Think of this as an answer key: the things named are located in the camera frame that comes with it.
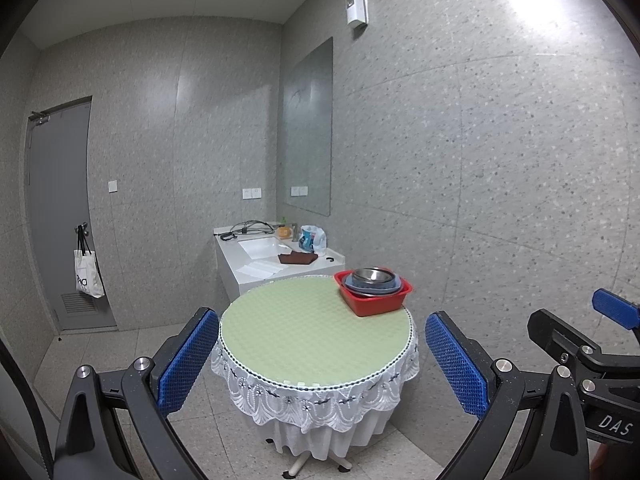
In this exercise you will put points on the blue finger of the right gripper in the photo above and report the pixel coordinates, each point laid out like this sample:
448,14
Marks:
617,309

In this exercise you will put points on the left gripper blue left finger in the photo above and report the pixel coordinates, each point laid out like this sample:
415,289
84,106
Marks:
156,387

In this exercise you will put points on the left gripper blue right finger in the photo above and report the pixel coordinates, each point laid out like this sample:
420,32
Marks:
483,391

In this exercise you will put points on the light blue plastic plate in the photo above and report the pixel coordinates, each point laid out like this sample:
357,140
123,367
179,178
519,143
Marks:
372,290

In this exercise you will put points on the small steel bowl back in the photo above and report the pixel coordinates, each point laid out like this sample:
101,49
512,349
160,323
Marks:
373,275

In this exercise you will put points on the person right hand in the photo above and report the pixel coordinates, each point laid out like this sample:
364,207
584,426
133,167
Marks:
598,462

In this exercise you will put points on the white tote bag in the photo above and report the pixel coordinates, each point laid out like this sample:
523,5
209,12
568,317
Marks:
88,277

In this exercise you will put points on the red plastic basin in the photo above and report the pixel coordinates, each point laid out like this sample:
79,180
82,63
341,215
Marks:
372,303

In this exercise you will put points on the round table green mat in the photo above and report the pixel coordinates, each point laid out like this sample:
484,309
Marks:
300,332

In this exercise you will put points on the white sink cabinet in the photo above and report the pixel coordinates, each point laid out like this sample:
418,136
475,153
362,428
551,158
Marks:
249,260

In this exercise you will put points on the brown cloth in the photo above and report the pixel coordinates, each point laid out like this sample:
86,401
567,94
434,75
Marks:
298,258

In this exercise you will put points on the orange fruit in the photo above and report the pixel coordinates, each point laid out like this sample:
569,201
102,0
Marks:
284,232

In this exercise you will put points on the plastic bag with blue pack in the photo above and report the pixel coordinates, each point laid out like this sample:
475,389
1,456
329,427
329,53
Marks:
312,239

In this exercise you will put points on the grey door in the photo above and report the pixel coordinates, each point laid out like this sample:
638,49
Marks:
57,205

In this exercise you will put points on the white double wall socket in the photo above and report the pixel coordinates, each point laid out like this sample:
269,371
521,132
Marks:
251,193

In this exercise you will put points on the wall mirror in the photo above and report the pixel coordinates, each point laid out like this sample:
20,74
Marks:
306,132

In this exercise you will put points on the white wall sensor box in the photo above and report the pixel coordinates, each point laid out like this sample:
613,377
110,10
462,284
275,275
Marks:
357,13

